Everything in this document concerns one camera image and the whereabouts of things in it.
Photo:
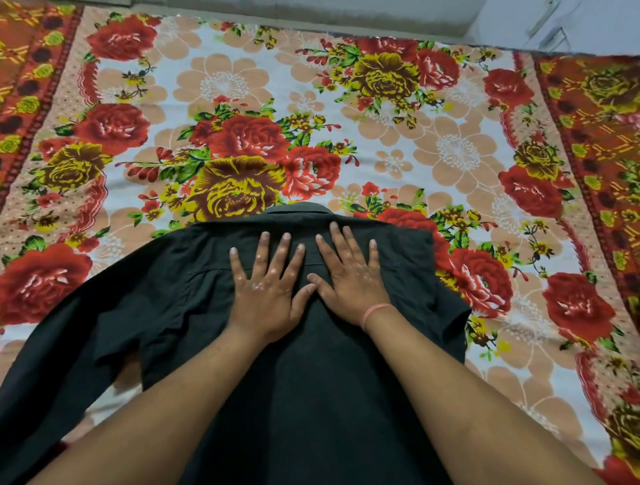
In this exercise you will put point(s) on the person's left hand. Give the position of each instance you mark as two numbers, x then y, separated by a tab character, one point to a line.
265	300

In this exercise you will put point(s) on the person's right hand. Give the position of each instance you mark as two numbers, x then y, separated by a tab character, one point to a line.
352	287

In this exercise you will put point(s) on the person's left little finger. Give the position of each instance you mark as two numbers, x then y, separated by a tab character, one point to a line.
237	267

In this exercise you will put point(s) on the person's right thumb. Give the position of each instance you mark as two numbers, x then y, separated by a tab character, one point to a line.
320	287

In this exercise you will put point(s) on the person's left middle finger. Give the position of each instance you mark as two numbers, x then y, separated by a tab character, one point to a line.
280	257

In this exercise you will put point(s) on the person's left thumb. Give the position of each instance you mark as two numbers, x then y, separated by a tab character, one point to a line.
304	300

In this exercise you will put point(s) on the person's right middle finger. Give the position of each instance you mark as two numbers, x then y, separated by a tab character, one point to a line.
341	245

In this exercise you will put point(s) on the person's right little finger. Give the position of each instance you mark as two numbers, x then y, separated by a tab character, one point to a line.
374	257

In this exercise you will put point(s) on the black shirt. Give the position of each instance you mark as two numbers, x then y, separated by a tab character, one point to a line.
280	389

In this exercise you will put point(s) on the person's left forearm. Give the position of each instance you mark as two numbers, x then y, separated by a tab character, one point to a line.
155	414

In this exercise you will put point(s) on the person's right forearm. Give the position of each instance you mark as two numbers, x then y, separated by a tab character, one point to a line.
470	409

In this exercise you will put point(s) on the pink wrist thread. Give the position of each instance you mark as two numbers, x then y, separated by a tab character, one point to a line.
375	311

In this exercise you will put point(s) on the floral bed sheet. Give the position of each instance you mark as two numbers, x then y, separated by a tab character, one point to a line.
310	125

